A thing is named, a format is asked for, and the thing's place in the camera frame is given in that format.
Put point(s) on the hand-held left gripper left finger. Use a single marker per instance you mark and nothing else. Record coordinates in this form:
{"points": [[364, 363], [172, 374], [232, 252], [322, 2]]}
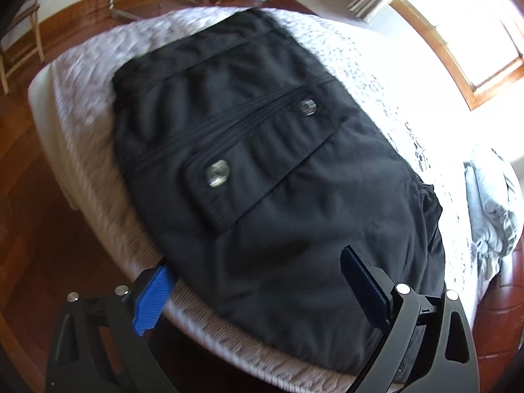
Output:
{"points": [[151, 299]]}

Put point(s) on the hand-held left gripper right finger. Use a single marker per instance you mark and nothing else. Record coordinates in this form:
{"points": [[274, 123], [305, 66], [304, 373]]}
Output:
{"points": [[364, 286]]}

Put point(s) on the black pants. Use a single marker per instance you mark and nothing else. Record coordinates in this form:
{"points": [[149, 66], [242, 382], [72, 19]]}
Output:
{"points": [[266, 172]]}

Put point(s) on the quilted floral bedspread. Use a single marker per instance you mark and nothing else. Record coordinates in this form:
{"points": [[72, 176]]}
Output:
{"points": [[82, 90]]}

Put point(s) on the pale frame chair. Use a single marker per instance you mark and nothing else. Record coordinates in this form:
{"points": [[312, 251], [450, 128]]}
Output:
{"points": [[39, 37]]}

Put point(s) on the wide wooden frame window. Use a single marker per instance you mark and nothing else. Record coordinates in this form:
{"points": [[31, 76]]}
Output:
{"points": [[470, 12]]}

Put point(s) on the dark wooden headboard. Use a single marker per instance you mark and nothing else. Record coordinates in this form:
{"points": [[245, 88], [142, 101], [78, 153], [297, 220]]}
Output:
{"points": [[499, 307]]}

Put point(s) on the folded grey duvet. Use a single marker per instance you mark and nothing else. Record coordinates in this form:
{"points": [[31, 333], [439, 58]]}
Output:
{"points": [[491, 196]]}

